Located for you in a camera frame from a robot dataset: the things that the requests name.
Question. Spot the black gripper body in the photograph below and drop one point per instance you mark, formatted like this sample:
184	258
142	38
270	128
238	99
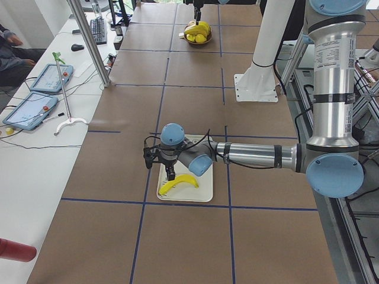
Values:
169	162
196	6

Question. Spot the brown wicker basket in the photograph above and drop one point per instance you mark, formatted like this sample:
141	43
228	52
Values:
208	39

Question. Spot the yellow lemon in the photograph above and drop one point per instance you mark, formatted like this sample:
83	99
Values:
201	38

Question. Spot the yellow starfruit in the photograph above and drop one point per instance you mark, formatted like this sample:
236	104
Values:
191	37

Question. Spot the black keyboard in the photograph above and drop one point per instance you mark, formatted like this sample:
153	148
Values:
98	30

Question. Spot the black computer mouse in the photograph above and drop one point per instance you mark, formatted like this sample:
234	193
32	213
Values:
77	47

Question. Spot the far teach pendant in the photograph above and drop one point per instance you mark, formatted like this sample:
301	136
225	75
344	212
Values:
49	80

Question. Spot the teach pendant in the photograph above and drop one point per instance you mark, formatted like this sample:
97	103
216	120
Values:
49	80
30	113

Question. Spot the near teach pendant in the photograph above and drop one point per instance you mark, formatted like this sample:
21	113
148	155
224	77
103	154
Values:
30	113

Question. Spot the red bottle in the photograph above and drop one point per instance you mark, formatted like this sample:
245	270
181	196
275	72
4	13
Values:
11	250

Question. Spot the aluminium frame post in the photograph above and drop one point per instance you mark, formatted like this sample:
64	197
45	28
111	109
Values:
83	25

